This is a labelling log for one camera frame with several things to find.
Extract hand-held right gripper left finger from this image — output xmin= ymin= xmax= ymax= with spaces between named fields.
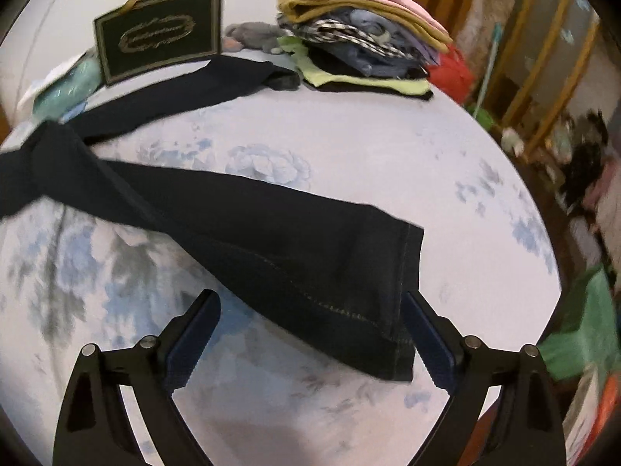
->
xmin=54 ymin=289 xmax=222 ymax=466

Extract grey plush toy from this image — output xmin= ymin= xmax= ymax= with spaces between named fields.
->
xmin=223 ymin=22 xmax=288 ymax=52

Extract dark navy pants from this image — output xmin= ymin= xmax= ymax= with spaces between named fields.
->
xmin=0 ymin=55 xmax=425 ymax=382

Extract red cloth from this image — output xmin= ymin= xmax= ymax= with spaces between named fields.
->
xmin=427 ymin=50 xmax=476 ymax=104

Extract wooden crib railing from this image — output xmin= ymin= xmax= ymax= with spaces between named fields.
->
xmin=500 ymin=0 xmax=602 ymax=156

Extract mint green plastic package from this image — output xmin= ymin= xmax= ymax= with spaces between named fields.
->
xmin=17 ymin=49 xmax=104 ymax=119

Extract black gift bag gold trim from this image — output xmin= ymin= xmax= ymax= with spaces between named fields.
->
xmin=93 ymin=0 xmax=225 ymax=86

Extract blue denim folded garment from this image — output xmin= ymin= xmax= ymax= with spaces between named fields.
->
xmin=335 ymin=9 xmax=428 ymax=78

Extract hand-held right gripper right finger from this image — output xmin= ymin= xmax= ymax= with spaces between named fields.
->
xmin=401 ymin=291 xmax=567 ymax=466

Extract light green garment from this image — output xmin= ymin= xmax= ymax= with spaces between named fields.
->
xmin=278 ymin=36 xmax=432 ymax=97

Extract floral bed sheet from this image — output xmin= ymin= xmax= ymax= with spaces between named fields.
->
xmin=0 ymin=0 xmax=564 ymax=466

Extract mustard yellow folded garment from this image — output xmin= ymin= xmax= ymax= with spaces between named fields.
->
xmin=278 ymin=0 xmax=452 ymax=53

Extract black white checkered garment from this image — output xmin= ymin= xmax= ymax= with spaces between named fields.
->
xmin=296 ymin=19 xmax=413 ymax=59

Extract green cloth at right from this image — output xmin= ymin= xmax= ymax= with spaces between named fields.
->
xmin=538 ymin=267 xmax=618 ymax=382

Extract green handled mop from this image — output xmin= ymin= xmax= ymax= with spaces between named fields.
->
xmin=466 ymin=22 xmax=502 ymax=130

